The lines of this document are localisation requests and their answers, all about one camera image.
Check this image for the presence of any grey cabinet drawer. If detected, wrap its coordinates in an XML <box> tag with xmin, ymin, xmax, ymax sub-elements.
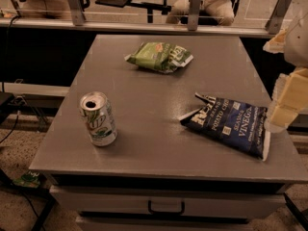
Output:
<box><xmin>50</xmin><ymin>186</ymin><xmax>285</xmax><ymax>219</ymax></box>

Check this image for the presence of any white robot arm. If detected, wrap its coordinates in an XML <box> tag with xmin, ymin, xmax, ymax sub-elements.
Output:
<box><xmin>263</xmin><ymin>10</ymin><xmax>308</xmax><ymax>133</ymax></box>

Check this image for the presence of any green 7UP soda can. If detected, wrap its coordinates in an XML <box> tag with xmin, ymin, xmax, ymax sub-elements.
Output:
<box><xmin>79</xmin><ymin>91</ymin><xmax>117</xmax><ymax>146</ymax></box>

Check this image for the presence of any green packet on floor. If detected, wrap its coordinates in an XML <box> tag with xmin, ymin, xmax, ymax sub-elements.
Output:
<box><xmin>13</xmin><ymin>171</ymin><xmax>40</xmax><ymax>189</ymax></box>

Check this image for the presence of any black drawer handle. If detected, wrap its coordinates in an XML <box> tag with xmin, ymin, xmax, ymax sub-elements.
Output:
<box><xmin>147</xmin><ymin>200</ymin><xmax>186</xmax><ymax>216</ymax></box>

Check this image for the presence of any green chip bag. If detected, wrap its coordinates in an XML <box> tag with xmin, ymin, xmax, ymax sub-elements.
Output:
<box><xmin>125</xmin><ymin>42</ymin><xmax>193</xmax><ymax>74</ymax></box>

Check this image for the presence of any metal railing frame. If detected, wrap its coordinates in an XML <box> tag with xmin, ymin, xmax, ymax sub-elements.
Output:
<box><xmin>6</xmin><ymin>0</ymin><xmax>291</xmax><ymax>39</ymax></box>

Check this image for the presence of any blue potato chip bag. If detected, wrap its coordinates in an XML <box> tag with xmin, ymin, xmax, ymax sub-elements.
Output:
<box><xmin>179</xmin><ymin>93</ymin><xmax>270</xmax><ymax>161</ymax></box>

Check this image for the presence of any seated person in khakis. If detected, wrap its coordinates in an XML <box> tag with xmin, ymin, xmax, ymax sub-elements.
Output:
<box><xmin>166</xmin><ymin>0</ymin><xmax>235</xmax><ymax>26</ymax></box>

